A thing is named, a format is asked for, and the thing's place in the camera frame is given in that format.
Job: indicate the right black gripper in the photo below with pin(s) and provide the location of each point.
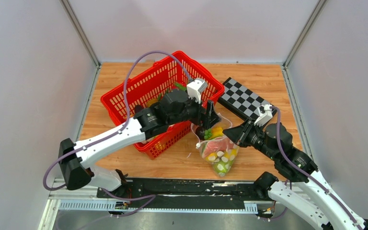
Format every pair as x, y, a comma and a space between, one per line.
237, 134

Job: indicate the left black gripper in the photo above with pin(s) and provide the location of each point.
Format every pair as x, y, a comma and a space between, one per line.
206, 121

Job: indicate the yellow bell pepper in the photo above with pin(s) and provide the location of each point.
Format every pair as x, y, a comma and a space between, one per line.
216, 132

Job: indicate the watermelon slice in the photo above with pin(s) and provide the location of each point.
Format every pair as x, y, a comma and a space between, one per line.
215, 146

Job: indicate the clear polka dot zip bag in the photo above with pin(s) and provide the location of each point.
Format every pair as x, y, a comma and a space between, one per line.
224, 123

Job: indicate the black white chessboard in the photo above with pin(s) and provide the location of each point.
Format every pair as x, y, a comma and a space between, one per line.
240, 100

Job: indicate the green pear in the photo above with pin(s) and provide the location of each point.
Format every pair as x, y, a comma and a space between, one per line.
222, 168

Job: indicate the yellow lemon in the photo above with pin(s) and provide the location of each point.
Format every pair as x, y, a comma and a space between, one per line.
212, 157

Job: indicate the green chili pepper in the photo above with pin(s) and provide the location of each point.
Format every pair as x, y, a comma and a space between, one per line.
180, 86

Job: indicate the red plastic shopping basket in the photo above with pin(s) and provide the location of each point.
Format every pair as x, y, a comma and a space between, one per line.
152, 84

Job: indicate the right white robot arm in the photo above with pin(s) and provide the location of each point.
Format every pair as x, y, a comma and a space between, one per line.
324, 210

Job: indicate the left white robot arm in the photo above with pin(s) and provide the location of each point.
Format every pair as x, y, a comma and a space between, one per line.
77, 160

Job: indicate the yellow mango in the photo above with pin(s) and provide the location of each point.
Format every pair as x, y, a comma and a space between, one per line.
231, 154

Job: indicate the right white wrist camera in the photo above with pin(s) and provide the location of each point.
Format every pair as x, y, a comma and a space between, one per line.
265, 115

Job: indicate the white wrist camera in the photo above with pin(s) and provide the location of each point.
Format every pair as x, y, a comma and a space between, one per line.
265, 115
195, 88

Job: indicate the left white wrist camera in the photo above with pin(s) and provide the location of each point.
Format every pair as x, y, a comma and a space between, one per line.
195, 88

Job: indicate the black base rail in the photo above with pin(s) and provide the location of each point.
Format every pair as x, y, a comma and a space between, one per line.
187, 196

